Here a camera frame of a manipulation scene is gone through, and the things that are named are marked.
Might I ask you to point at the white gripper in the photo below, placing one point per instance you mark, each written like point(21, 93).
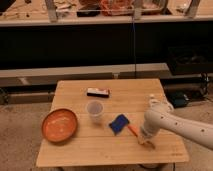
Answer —
point(146, 135)

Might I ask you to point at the orange pepper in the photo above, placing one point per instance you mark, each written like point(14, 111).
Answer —
point(133, 130)

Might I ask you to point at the blue sponge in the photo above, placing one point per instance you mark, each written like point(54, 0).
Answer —
point(119, 123)

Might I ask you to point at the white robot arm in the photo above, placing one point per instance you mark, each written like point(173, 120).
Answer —
point(159, 116)

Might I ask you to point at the wooden table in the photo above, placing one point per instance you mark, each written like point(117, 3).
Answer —
point(95, 145)

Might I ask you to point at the clear plastic cup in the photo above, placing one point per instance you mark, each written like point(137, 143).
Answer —
point(95, 111)

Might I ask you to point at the orange bowl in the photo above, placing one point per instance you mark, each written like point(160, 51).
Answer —
point(59, 125)

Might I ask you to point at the black bin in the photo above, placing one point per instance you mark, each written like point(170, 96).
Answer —
point(190, 59)

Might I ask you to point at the orange cloth on shelf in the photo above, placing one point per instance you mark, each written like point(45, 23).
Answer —
point(116, 7)

